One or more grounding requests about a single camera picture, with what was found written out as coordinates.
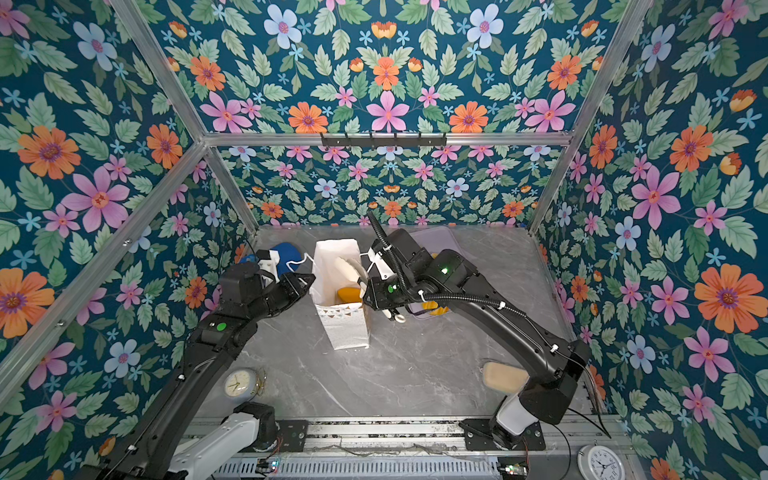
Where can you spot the orange oval fake bread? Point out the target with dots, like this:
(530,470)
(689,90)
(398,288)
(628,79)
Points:
(348,295)

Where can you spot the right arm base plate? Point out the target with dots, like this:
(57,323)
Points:
(481,434)

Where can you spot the small gold alarm clock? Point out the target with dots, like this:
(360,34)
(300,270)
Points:
(245,384)

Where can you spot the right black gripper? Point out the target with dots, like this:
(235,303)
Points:
(377,299)

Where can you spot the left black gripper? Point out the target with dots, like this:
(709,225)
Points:
(295,288)

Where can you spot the small striped fake bun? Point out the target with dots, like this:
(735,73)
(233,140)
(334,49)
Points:
(432,308)

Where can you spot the white paper gift bag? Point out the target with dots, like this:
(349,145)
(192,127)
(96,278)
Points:
(346,325)

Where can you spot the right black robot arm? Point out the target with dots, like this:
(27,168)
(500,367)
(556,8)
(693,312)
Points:
(553,365)

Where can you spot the white analog clock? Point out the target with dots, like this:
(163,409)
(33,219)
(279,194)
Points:
(597,462)

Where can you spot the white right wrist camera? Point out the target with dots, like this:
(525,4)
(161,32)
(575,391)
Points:
(376,262)

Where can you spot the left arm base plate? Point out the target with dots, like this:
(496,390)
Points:
(286,436)

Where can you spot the black hook rail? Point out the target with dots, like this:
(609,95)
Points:
(371,140)

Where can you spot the blue cap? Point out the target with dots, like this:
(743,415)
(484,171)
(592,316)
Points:
(288,257)

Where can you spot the lavender plastic tray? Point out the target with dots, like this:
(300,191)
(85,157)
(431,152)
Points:
(434,240)

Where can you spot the beige oval sponge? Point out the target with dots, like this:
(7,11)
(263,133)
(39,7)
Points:
(503,378)

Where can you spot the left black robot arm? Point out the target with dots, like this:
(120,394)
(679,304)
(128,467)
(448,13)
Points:
(249,294)

